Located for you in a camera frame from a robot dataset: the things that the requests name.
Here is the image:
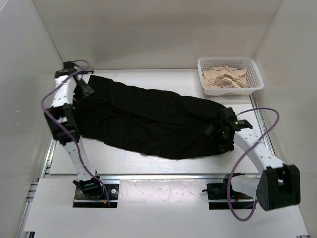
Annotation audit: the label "small black label plate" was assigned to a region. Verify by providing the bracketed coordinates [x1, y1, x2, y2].
[81, 70, 94, 75]

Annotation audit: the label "silver left aluminium rail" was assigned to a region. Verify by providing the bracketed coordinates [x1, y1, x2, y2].
[39, 138, 56, 178]

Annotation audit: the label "silver aluminium rail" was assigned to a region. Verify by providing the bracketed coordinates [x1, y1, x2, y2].
[249, 93, 275, 155]
[39, 138, 56, 178]
[44, 173, 260, 180]

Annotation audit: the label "silver right aluminium rail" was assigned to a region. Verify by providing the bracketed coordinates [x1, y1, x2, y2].
[249, 93, 275, 155]

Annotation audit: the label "beige trousers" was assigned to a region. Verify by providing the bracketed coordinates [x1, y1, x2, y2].
[202, 66, 251, 89]

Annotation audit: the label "white plastic basket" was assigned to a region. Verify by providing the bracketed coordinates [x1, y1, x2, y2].
[197, 57, 264, 96]

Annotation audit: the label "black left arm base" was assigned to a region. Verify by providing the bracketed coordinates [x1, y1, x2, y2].
[73, 181, 120, 209]

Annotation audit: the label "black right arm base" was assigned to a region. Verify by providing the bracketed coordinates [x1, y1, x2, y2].
[202, 183, 254, 210]

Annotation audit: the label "silver front aluminium rail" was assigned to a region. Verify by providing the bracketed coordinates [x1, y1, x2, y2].
[44, 173, 260, 180]

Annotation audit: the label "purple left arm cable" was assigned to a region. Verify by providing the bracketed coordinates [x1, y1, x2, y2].
[40, 59, 112, 207]

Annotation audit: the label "black trousers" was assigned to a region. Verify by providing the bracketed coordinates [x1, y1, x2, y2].
[73, 76, 234, 160]

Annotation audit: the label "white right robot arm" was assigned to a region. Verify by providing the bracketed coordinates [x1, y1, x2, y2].
[206, 108, 301, 211]

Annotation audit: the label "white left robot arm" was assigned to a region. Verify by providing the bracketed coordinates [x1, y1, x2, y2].
[41, 61, 105, 199]

